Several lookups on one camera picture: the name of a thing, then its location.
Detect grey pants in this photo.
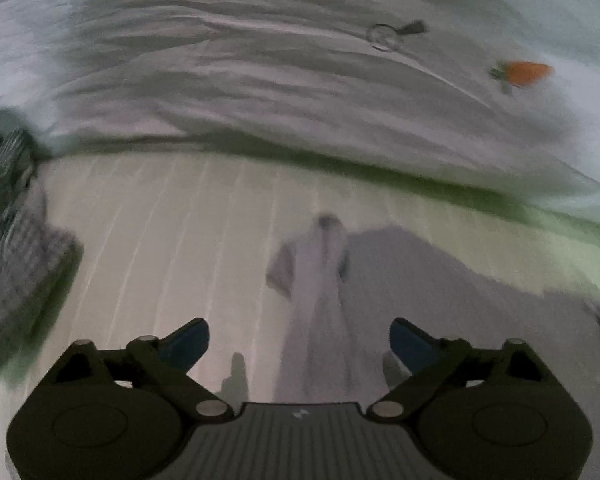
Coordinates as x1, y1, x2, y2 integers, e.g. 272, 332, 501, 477
265, 212, 416, 406

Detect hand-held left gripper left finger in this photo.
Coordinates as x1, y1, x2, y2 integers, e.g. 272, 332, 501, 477
54, 317, 234, 419

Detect blue checked shirt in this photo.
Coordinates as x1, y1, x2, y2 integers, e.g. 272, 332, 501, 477
0, 129, 84, 363

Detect white carrot print quilt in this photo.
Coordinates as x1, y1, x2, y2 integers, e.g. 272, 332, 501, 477
0, 0, 600, 243

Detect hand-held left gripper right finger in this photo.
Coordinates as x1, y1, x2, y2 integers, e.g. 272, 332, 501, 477
369, 317, 562, 419

